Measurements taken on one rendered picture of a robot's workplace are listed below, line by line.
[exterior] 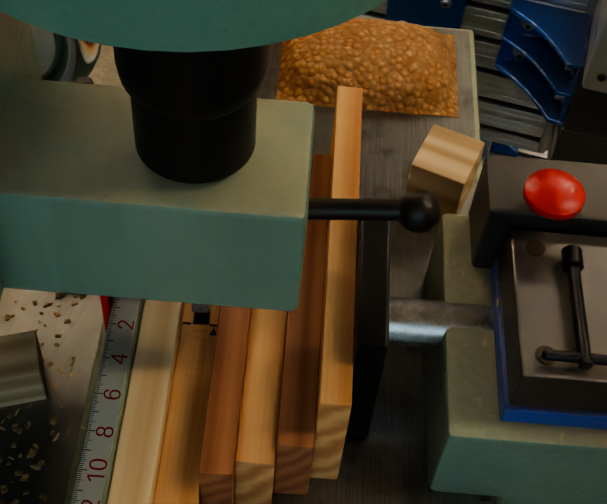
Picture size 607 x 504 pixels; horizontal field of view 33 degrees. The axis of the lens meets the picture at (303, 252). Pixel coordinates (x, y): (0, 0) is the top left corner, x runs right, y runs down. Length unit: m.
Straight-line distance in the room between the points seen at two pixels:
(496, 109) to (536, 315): 0.82
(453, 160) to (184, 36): 0.37
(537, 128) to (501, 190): 0.78
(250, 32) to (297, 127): 0.17
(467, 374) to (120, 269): 0.18
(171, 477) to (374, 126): 0.30
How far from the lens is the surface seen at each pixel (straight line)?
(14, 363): 0.67
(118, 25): 0.29
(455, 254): 0.56
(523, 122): 1.31
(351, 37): 0.72
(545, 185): 0.51
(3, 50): 0.47
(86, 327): 0.72
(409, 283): 0.62
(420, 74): 0.71
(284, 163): 0.44
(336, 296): 0.51
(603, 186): 0.55
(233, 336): 0.52
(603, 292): 0.51
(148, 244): 0.44
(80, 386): 0.69
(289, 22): 0.29
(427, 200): 0.46
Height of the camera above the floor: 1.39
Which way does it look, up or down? 52 degrees down
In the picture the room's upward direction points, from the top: 6 degrees clockwise
